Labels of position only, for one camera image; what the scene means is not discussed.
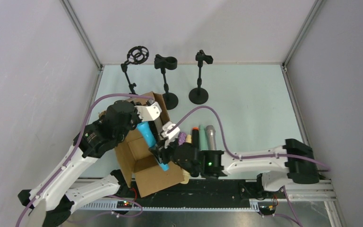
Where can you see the silver microphone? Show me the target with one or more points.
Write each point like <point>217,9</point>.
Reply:
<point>211,137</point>

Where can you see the aluminium frame post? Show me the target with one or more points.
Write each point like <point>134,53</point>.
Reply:
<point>310,18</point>
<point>74,19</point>

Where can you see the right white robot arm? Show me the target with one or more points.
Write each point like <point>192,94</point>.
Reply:
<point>289,163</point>

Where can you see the brown cardboard box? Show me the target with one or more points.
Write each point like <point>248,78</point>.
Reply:
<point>133,154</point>

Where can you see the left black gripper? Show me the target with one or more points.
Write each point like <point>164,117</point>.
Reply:
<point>140,104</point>

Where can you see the aluminium frame post right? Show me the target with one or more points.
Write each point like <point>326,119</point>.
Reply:
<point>310,18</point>

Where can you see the purple glitter microphone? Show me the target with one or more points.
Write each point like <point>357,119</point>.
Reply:
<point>182,138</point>

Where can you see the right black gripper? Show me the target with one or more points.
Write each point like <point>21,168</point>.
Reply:
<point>160,153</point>

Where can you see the left controller board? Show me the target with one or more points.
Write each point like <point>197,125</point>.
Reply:
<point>123,205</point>

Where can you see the controller board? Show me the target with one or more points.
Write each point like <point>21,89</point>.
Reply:
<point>267,210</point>
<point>123,205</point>

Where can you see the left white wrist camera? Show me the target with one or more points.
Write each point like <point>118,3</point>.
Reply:
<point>148,113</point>

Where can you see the mint green microphone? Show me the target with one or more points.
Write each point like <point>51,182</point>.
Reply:
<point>203,145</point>

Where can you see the aluminium frame post left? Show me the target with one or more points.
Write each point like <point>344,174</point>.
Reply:
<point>74,19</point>

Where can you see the blue microphone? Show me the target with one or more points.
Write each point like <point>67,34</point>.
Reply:
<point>147,134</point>

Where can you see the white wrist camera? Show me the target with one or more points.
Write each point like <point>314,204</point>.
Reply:
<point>170,133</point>
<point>148,113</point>

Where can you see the right round base mic stand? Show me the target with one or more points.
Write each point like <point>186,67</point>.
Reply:
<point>199,95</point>

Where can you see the right controller board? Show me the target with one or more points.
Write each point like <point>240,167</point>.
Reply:
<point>267,210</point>

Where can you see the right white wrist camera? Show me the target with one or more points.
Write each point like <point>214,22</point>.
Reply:
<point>170,133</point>

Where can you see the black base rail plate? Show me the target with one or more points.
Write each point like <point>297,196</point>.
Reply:
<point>202,195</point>

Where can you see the gold microphone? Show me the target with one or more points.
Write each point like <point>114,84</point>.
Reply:
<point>186,175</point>

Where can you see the tripod shock mount stand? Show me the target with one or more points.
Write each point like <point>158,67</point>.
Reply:
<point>136,56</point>

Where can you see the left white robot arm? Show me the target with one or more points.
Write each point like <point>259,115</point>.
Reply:
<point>53,201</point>

